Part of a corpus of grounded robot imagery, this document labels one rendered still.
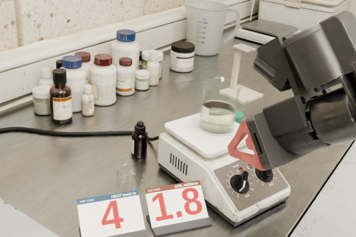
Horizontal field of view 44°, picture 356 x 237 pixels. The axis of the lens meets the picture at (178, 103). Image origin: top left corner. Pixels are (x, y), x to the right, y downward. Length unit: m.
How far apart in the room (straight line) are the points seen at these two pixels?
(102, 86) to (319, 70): 0.62
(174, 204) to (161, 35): 0.78
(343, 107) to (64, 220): 0.42
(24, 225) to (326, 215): 0.46
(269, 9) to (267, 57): 1.28
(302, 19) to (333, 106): 1.30
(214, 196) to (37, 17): 0.60
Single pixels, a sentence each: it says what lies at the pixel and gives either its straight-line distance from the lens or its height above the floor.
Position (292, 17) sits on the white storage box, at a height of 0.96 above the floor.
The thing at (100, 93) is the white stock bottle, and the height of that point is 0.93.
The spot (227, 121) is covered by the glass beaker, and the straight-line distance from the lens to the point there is 0.72.
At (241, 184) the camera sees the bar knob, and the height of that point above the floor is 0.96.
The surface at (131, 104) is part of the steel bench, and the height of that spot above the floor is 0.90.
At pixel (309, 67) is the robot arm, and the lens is 0.46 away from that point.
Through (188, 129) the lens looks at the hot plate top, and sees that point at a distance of 0.74.
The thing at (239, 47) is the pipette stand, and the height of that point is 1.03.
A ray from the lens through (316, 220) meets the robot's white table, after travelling 0.74.
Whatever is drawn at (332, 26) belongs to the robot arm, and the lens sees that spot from 0.46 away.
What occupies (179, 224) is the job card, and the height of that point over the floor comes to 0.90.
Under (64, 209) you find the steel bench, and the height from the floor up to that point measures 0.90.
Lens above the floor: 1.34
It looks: 25 degrees down
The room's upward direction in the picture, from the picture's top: 5 degrees clockwise
